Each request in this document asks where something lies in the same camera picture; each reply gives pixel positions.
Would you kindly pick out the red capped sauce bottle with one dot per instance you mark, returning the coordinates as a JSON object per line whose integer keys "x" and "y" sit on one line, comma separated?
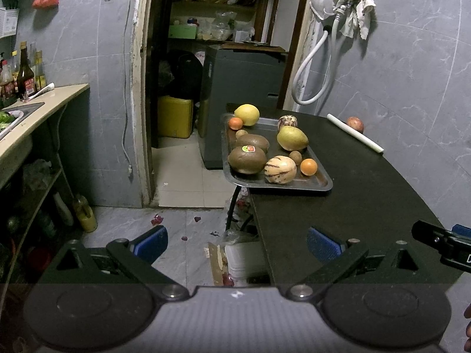
{"x": 7, "y": 84}

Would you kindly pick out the yellow oil bottle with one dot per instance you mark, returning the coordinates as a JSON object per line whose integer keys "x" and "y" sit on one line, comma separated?
{"x": 40, "y": 73}

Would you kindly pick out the pale striped pepino melon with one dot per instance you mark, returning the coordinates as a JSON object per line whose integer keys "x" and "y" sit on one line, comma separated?
{"x": 280, "y": 170}

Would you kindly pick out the black bag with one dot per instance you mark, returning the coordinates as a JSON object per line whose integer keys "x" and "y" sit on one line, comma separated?
{"x": 186, "y": 77}

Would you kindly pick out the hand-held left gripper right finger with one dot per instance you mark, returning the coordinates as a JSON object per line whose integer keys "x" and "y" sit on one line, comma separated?
{"x": 323, "y": 247}

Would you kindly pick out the wooden board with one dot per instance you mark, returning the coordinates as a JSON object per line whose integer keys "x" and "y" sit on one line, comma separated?
{"x": 254, "y": 47}

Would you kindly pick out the large yellow pear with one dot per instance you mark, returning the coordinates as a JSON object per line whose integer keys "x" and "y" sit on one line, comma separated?
{"x": 291, "y": 138}

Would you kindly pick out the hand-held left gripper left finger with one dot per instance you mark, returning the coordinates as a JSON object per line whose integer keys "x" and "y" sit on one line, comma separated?
{"x": 152, "y": 242}

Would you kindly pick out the dark striped pepino melon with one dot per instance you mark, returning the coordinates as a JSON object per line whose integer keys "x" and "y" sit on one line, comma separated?
{"x": 287, "y": 121}

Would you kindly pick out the small orange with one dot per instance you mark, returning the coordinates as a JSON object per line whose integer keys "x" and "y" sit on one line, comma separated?
{"x": 236, "y": 123}
{"x": 308, "y": 167}

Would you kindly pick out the metal tray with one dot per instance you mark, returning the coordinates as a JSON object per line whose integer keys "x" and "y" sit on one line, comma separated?
{"x": 318, "y": 182}

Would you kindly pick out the white plastic container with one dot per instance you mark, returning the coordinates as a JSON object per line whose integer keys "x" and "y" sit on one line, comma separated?
{"x": 246, "y": 261}

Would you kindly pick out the green vegetables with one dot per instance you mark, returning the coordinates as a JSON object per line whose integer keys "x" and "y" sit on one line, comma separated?
{"x": 5, "y": 119}

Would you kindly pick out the yellow lemon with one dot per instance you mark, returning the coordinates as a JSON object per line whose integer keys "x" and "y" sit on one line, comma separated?
{"x": 246, "y": 114}

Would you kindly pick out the yellow jerrycan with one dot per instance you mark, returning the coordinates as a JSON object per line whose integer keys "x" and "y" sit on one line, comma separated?
{"x": 174, "y": 117}

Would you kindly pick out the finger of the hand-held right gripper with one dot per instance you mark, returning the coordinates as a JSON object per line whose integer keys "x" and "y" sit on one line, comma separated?
{"x": 463, "y": 230}
{"x": 427, "y": 233}

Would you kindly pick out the green box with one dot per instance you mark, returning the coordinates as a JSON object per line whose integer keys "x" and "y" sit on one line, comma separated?
{"x": 183, "y": 32}

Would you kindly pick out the beige counter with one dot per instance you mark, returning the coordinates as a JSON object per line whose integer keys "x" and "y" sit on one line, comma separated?
{"x": 55, "y": 99}

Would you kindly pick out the white rag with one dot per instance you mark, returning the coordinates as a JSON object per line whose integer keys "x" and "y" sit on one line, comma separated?
{"x": 349, "y": 5}

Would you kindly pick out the steel sink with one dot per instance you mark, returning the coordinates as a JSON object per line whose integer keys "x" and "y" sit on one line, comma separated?
{"x": 22, "y": 112}

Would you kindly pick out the large brown kiwi with sticker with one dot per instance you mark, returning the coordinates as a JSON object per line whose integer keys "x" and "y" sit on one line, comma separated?
{"x": 246, "y": 161}

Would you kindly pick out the dark sauce bottle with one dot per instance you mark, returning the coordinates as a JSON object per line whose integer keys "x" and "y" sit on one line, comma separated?
{"x": 25, "y": 77}

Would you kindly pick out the red apple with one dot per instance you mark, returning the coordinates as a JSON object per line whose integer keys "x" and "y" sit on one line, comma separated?
{"x": 355, "y": 124}

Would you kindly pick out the small brown kiwi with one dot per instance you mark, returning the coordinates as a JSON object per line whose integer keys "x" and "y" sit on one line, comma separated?
{"x": 295, "y": 156}
{"x": 241, "y": 134}

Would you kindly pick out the white bottle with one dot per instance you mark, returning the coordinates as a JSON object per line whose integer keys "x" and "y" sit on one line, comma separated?
{"x": 63, "y": 209}

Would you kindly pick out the person's right hand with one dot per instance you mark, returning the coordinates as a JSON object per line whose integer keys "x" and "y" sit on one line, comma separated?
{"x": 468, "y": 323}

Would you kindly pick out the white rod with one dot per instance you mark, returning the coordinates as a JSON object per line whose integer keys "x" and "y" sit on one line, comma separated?
{"x": 353, "y": 132}

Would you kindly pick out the clear plastic bags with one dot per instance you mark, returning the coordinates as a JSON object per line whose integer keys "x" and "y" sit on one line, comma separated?
{"x": 224, "y": 25}

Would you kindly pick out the white wall basket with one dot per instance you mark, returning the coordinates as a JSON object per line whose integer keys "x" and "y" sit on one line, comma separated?
{"x": 8, "y": 22}

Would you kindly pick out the plain large brown kiwi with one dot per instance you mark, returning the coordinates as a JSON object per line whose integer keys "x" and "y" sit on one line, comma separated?
{"x": 254, "y": 141}

